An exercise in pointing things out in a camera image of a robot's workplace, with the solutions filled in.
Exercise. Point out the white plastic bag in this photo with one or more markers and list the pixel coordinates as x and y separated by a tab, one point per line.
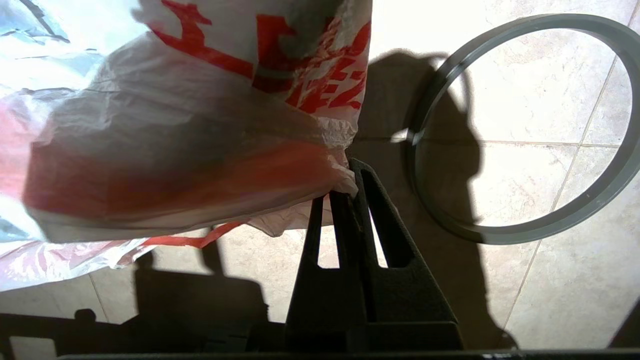
175	125

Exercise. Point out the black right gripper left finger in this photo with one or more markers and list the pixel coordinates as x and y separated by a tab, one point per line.
320	310

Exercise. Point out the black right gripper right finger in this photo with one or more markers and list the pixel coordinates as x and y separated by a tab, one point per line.
410	310

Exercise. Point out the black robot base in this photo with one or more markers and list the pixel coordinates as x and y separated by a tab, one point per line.
125	335

